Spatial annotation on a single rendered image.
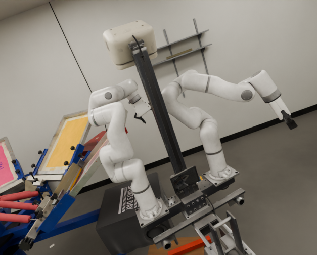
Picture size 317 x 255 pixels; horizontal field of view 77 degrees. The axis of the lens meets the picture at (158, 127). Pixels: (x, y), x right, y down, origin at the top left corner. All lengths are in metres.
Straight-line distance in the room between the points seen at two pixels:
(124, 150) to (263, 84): 0.67
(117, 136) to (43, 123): 2.99
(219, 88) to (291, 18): 3.31
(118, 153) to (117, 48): 0.45
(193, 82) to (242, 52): 2.80
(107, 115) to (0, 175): 2.12
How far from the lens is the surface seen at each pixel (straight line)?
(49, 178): 2.21
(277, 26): 4.04
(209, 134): 1.04
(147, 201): 1.05
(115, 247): 1.69
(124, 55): 0.93
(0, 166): 2.97
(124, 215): 1.52
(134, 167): 0.95
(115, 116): 0.86
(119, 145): 0.89
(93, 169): 1.21
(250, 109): 3.95
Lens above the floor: 1.86
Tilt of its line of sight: 19 degrees down
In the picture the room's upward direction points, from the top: 20 degrees counter-clockwise
